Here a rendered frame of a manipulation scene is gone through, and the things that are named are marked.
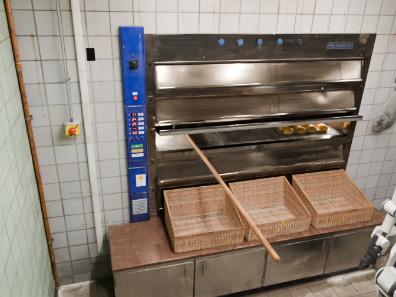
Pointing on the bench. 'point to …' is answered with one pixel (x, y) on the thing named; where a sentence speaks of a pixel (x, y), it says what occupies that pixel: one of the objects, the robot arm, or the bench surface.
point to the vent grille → (139, 206)
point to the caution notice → (141, 180)
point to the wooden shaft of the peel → (237, 204)
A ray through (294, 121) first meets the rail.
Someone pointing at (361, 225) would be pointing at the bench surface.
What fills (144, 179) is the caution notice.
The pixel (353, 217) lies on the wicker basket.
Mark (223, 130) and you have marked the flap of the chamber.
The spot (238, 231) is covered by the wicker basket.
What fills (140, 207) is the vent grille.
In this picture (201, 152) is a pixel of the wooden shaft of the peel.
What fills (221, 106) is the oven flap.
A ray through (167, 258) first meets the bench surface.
